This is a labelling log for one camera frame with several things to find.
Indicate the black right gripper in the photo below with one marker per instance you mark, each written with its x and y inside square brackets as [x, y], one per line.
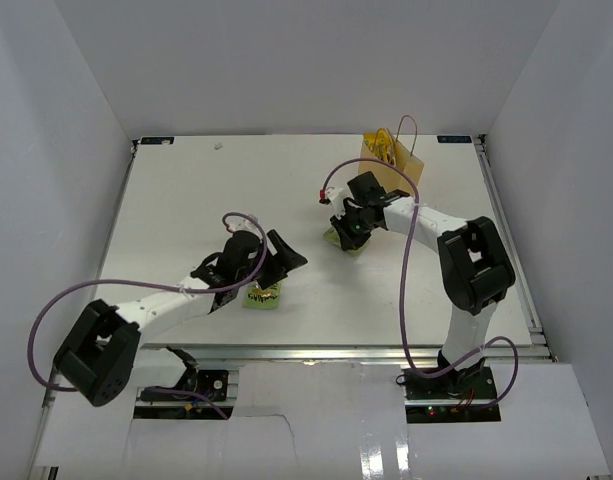
[342, 227]

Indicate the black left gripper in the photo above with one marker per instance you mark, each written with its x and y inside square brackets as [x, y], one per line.
[285, 257]

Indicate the light green sachet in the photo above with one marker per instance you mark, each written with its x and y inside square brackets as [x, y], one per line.
[331, 236]

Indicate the yellow M&M packet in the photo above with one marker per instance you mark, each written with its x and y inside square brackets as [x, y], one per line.
[391, 159]
[373, 142]

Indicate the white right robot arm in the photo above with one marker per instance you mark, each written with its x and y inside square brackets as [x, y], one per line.
[475, 268]

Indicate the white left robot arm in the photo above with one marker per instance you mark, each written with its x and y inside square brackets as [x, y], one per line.
[106, 351]

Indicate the brown paper bag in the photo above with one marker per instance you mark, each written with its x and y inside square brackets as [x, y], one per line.
[407, 164]

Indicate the green candy packet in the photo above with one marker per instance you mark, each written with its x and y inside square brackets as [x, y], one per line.
[258, 298]

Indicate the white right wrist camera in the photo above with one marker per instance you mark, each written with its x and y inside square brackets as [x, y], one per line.
[335, 198]

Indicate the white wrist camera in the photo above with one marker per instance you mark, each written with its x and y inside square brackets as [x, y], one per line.
[234, 223]
[335, 198]

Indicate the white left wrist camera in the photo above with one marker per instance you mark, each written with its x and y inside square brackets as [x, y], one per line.
[234, 223]

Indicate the aluminium table front rail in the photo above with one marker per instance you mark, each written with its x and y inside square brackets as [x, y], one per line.
[339, 353]

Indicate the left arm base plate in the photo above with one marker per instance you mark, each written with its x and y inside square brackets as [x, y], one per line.
[199, 395]

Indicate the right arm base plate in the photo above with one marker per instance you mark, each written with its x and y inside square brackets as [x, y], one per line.
[438, 401]

